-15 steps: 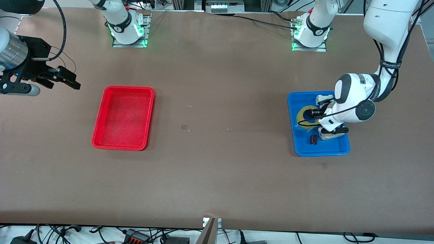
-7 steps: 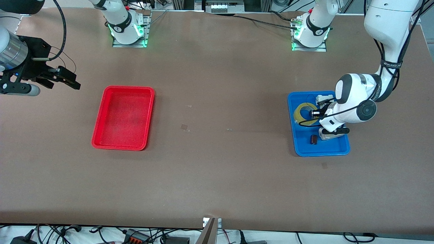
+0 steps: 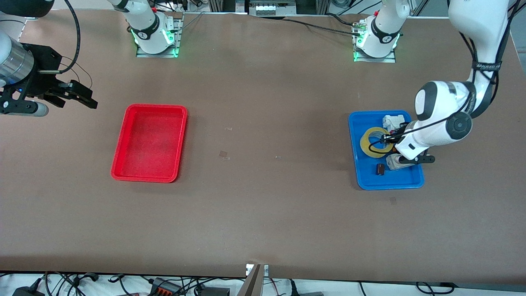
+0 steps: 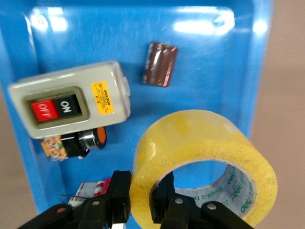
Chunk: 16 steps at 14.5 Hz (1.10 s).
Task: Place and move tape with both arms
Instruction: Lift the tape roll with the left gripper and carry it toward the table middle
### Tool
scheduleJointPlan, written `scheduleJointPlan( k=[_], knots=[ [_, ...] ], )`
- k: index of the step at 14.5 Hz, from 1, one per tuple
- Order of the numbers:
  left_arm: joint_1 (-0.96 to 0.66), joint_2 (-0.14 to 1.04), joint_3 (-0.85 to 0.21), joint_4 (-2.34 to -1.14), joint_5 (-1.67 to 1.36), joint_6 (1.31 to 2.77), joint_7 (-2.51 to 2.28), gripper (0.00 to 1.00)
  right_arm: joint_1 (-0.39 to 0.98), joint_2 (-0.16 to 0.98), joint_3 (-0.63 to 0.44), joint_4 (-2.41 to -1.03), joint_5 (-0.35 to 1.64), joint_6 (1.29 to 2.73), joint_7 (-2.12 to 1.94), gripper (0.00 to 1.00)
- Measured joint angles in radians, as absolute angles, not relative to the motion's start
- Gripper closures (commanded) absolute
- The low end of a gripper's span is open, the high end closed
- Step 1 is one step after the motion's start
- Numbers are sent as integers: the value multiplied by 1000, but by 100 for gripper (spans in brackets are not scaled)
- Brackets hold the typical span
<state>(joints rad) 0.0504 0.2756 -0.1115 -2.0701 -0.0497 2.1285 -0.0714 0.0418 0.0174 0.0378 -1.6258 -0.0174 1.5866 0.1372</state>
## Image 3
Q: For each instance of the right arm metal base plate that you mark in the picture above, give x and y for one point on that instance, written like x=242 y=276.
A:
x=177 y=37

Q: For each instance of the grey push-button switch box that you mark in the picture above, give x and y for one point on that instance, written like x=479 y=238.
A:
x=393 y=163

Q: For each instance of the aluminium frame with white device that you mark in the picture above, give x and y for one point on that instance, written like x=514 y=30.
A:
x=267 y=7

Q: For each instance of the red plastic tray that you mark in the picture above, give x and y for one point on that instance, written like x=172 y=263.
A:
x=150 y=144

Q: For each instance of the metal table edge bracket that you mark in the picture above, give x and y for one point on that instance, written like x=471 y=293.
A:
x=255 y=279

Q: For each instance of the white electrical plug block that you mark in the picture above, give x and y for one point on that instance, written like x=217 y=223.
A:
x=390 y=121

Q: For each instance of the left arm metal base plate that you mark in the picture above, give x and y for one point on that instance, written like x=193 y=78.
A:
x=376 y=60

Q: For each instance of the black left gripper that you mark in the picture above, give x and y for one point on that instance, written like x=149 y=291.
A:
x=393 y=136

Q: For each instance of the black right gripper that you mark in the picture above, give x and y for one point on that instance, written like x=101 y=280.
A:
x=42 y=73

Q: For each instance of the metal table corner bracket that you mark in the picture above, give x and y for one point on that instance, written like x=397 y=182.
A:
x=32 y=17

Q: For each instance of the blue plastic tray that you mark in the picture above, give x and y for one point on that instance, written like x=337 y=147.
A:
x=372 y=176

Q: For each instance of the orange and black power strip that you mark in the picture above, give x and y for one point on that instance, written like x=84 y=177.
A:
x=166 y=287

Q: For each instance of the small dark brown block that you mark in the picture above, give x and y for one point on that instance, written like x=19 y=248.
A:
x=380 y=169

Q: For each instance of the black power adapter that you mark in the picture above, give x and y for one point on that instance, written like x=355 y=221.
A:
x=28 y=291

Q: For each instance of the yellow tape roll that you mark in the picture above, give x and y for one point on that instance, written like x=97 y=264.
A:
x=365 y=144

